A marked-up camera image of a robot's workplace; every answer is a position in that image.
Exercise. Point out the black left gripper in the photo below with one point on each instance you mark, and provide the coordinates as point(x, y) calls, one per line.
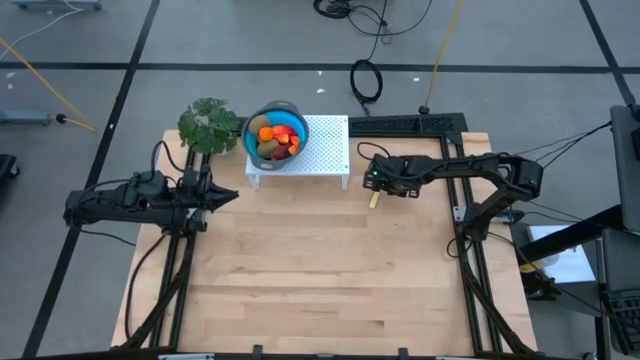
point(192, 200)

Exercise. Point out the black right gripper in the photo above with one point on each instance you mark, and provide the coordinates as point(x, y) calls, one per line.
point(395, 175)

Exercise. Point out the brown kiwi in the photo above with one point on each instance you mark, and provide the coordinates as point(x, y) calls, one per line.
point(259, 124)
point(267, 148)

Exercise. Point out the orange tangerine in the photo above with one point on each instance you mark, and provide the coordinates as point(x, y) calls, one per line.
point(266, 134)

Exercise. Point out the red orange mango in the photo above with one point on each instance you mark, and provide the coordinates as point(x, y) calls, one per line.
point(286, 130)

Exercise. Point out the blue grey collapsible bowl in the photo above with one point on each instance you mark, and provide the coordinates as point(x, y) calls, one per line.
point(287, 118)

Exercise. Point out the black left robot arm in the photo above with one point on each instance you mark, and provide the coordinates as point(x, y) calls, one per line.
point(115, 207)

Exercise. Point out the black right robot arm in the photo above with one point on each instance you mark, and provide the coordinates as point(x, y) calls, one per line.
point(475, 167)

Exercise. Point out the green potted plant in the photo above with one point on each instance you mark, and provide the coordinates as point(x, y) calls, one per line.
point(207, 125)

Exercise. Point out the white perforated metal rack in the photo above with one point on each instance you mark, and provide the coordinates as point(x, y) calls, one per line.
point(327, 145)

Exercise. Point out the white sheet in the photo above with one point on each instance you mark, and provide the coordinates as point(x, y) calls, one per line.
point(570, 265)

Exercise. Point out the grey stand foot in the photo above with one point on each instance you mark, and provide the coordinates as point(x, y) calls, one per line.
point(55, 5)
point(25, 118)

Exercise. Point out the black floor object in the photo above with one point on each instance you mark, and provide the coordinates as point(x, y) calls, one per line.
point(6, 165)

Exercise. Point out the grey cabinet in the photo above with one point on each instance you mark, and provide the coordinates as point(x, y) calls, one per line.
point(627, 170)

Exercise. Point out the black metal table frame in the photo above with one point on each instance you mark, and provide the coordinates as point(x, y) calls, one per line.
point(400, 125)

